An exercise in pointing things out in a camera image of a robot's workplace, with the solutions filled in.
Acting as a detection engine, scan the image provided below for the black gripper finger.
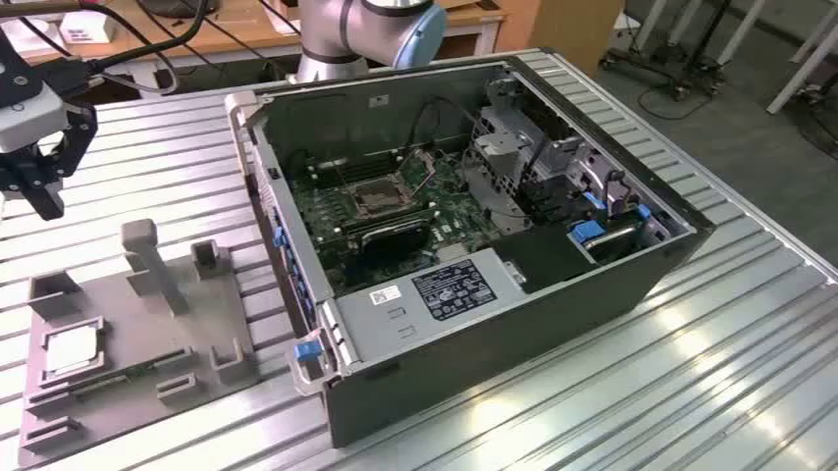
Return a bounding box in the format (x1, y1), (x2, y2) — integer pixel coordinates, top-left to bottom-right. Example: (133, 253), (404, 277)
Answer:
(25, 102), (100, 222)
(0, 152), (39, 200)

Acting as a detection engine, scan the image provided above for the CPU with silver lid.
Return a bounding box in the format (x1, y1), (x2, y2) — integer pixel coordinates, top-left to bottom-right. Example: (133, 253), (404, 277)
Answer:
(43, 327), (105, 379)

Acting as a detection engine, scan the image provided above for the black RAM slot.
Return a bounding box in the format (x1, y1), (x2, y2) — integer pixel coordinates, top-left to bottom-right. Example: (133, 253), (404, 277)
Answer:
(336, 214), (428, 233)
(316, 160), (402, 186)

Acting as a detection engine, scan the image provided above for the CPU socket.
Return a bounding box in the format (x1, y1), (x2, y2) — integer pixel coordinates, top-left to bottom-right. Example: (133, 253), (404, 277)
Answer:
(350, 179), (420, 222)

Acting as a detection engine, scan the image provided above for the black monitor base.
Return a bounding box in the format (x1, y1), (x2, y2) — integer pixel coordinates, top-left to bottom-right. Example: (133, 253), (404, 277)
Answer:
(140, 0), (221, 16)

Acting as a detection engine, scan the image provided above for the wooden desk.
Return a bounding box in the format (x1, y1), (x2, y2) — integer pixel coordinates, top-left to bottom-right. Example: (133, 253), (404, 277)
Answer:
(0, 0), (510, 99)

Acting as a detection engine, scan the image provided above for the grey parts rack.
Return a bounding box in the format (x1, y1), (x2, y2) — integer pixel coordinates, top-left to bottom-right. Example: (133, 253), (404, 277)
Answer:
(17, 219), (263, 467)

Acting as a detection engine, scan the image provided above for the green RAM stick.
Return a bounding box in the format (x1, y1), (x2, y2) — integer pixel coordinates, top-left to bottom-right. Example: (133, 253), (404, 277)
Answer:
(64, 360), (165, 393)

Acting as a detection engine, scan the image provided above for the black graphics card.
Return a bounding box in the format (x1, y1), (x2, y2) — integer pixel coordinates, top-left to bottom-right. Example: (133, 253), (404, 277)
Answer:
(358, 218), (435, 265)

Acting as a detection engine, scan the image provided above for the metal socket cover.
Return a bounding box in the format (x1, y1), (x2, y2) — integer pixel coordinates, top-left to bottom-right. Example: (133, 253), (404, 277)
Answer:
(395, 148), (448, 193)

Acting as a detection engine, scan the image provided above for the green motherboard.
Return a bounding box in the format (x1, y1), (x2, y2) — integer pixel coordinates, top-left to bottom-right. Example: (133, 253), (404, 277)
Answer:
(287, 151), (519, 290)

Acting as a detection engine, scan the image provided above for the grey power supply unit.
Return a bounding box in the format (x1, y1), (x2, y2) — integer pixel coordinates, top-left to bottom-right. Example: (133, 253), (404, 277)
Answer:
(321, 246), (528, 377)

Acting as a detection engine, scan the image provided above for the silver drive cage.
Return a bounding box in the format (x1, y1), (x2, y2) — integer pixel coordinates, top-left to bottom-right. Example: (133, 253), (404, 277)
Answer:
(467, 105), (548, 197)

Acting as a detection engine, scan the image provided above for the black plastic shroud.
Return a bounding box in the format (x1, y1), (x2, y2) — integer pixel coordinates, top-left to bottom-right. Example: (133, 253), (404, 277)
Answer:
(488, 226), (598, 295)

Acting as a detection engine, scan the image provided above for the wooden cabinet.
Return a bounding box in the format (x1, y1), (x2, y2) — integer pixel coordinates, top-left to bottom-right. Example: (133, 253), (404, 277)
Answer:
(496, 0), (623, 78)

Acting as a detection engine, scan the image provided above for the black open PC case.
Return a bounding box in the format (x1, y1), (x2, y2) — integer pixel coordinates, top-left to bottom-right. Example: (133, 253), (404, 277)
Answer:
(224, 51), (716, 448)

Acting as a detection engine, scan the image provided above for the black wheeled trolley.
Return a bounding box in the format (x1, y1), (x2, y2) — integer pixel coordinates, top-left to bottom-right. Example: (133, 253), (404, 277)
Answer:
(599, 0), (744, 102)

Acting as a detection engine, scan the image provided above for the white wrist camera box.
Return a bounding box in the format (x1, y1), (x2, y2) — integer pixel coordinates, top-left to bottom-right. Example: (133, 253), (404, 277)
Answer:
(0, 87), (67, 153)

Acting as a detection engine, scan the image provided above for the thick black gripper cable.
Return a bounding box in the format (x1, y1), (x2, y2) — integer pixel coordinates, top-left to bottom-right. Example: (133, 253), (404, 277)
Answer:
(81, 0), (221, 75)

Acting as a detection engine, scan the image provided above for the black wire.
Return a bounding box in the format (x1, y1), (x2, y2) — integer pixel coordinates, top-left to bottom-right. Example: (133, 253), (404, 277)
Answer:
(402, 96), (490, 148)

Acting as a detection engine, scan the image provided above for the white table frame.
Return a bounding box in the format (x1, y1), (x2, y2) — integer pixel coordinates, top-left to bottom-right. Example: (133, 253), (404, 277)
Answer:
(765, 0), (838, 115)

